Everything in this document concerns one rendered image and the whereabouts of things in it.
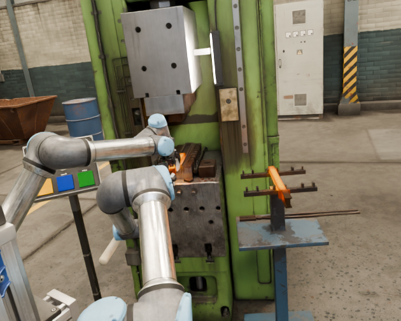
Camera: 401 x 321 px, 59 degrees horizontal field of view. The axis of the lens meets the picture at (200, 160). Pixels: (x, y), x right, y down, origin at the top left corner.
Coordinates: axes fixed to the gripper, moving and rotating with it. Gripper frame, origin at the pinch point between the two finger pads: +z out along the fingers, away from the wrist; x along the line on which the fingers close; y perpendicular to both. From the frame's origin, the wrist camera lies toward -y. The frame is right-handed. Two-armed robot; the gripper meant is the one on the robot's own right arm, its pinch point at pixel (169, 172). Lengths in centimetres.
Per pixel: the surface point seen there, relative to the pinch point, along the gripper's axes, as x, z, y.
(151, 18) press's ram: -2, 15, -71
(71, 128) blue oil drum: -266, 399, 47
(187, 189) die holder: 5.1, 11.3, 13.6
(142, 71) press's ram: -11, 16, -48
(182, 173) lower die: 2.2, 17.2, 6.7
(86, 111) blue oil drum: -234, 404, 20
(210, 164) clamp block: 17.3, 19.7, 3.5
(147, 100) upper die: -10.2, 16.3, -33.7
